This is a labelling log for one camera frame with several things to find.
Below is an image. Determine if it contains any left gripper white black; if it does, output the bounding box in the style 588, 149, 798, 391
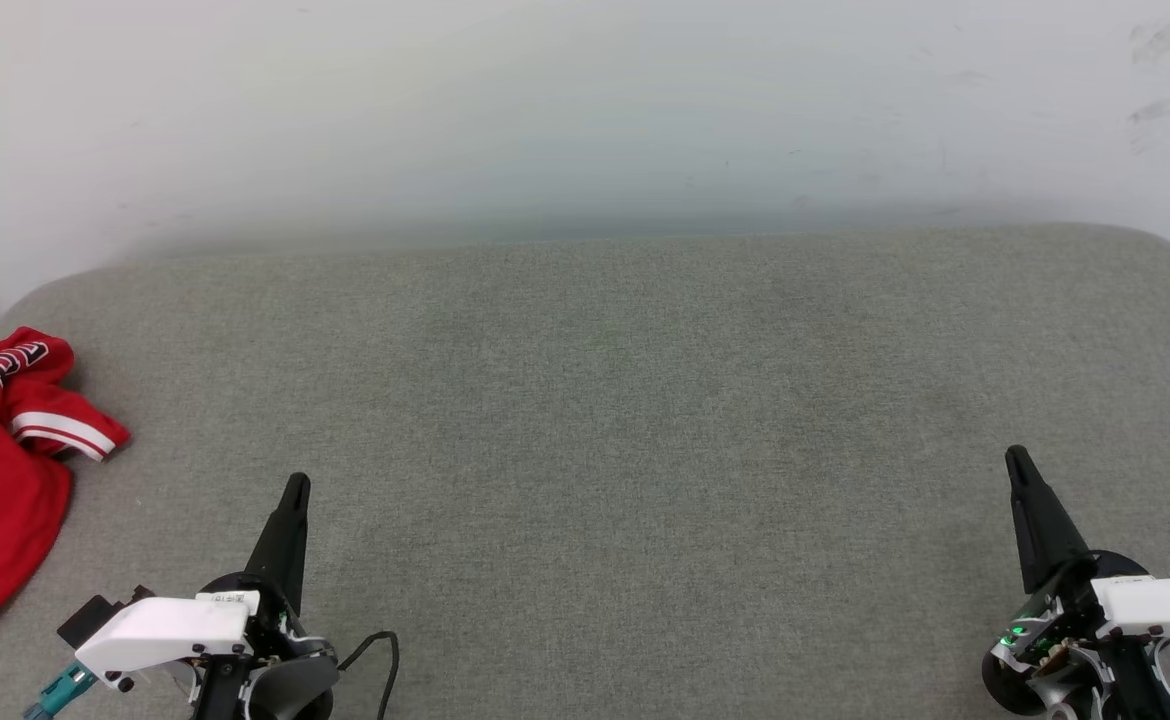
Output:
75, 473, 338, 720

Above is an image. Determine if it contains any teal cable plug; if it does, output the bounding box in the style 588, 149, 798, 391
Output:
23, 663, 98, 720

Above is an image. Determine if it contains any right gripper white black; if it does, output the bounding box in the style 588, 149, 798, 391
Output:
982, 445, 1170, 720

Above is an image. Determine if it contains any thin black cable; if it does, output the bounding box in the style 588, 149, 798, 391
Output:
337, 630, 402, 720

